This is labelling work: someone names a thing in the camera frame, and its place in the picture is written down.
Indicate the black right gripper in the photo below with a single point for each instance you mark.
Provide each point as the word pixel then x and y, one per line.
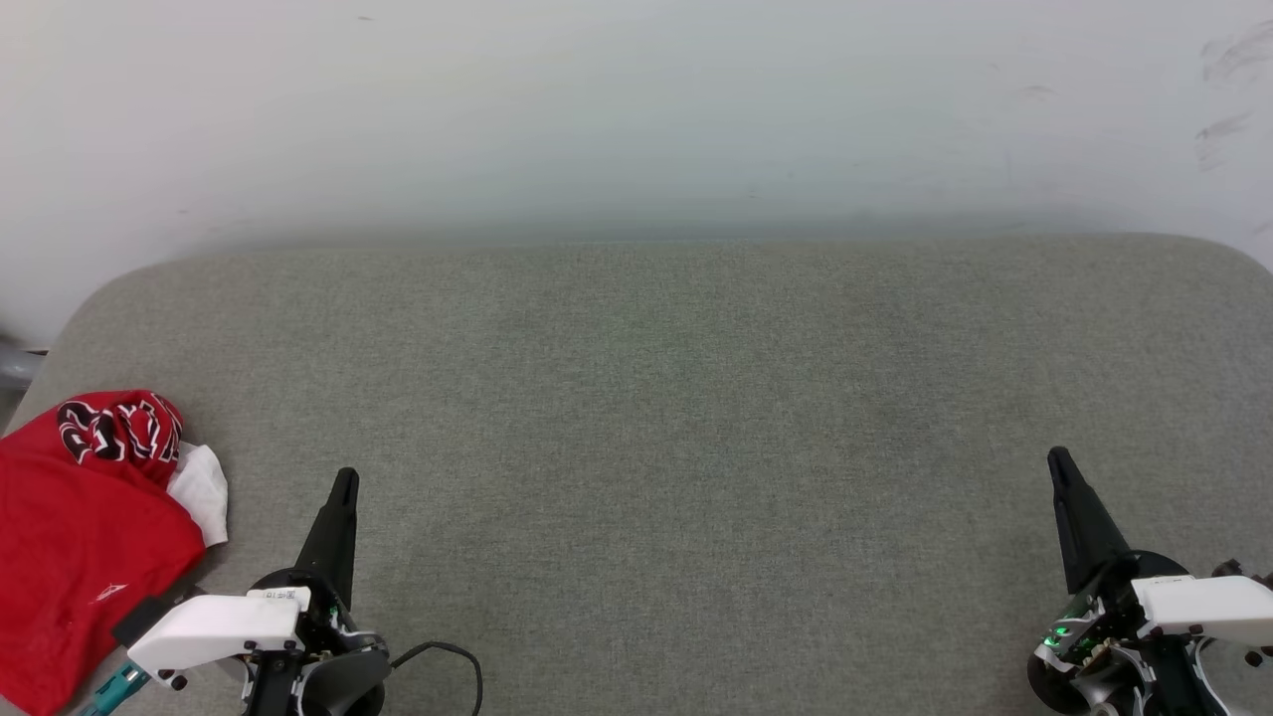
pixel 1154 567

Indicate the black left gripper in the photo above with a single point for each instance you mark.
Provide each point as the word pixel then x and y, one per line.
pixel 320 612

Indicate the red and white jersey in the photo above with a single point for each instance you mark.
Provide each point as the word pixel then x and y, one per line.
pixel 70 537

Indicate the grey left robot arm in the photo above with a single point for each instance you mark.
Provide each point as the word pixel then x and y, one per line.
pixel 348 686

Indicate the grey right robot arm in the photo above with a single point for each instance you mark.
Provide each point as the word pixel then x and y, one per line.
pixel 1114 691

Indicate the grey fabric sofa cushion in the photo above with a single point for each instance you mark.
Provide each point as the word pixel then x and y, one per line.
pixel 646 447

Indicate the grey metal tube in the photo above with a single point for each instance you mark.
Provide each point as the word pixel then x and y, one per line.
pixel 15 368

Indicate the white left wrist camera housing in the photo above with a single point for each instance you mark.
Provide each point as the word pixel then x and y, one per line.
pixel 219 626

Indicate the teal left camera connector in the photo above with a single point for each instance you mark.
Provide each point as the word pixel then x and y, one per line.
pixel 119 686

